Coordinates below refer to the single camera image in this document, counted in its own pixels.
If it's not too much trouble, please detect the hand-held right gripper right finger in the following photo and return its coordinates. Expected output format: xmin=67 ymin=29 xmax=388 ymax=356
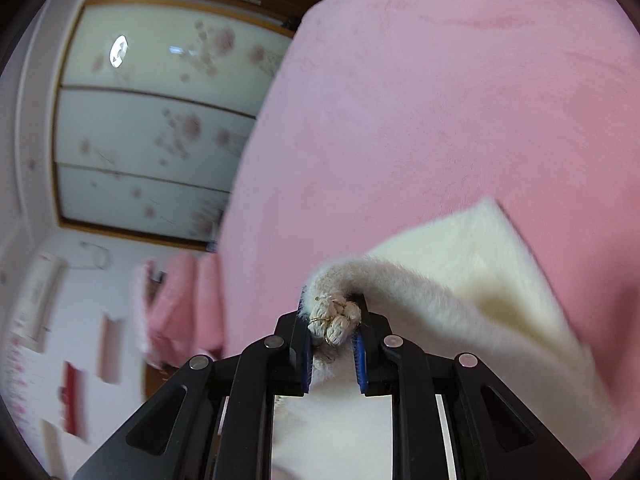
xmin=350 ymin=309 xmax=591 ymax=480

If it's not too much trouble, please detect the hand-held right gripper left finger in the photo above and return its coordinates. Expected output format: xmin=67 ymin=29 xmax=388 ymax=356
xmin=72 ymin=310 xmax=313 ymax=480

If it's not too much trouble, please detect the white fluffy cardigan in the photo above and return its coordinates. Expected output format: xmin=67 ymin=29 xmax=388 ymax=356
xmin=270 ymin=197 xmax=623 ymax=480

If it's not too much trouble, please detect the pink folded quilt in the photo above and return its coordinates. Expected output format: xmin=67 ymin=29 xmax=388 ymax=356
xmin=132 ymin=252 xmax=226 ymax=366

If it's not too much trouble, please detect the pink bed blanket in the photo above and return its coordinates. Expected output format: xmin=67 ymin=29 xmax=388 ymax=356
xmin=215 ymin=0 xmax=640 ymax=480

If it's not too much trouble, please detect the floral sliding-door wardrobe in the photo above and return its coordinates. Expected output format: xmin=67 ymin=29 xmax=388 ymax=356
xmin=52 ymin=0 xmax=296 ymax=251

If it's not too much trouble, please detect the beige wall shelf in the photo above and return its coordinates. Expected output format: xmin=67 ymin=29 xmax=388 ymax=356
xmin=97 ymin=312 xmax=125 ymax=386

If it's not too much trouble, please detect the red wall shelf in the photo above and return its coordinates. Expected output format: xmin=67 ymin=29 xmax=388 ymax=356
xmin=61 ymin=360 xmax=88 ymax=441

